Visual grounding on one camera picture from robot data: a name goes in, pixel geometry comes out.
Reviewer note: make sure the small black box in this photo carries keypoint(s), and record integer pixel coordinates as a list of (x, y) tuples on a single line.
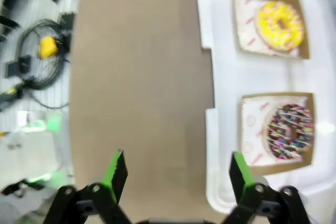
[(18, 65)]

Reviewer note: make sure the colourful sprinkle donut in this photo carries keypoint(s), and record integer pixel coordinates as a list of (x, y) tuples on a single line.
[(278, 140)]

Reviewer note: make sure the yellow emergency stop button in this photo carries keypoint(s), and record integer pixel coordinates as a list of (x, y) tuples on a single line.
[(48, 47)]

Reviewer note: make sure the printed white paper liner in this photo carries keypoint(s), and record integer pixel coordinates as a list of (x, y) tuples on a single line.
[(252, 134), (245, 24)]

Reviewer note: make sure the yellow glazed donut in box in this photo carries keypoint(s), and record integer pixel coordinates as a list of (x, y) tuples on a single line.
[(304, 40)]

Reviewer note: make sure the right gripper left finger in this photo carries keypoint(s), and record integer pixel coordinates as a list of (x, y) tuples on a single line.
[(115, 176)]

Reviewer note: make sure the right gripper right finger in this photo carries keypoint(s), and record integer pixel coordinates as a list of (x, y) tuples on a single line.
[(240, 176)]

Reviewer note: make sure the white display tray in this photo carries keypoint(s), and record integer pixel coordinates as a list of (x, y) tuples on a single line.
[(225, 77)]

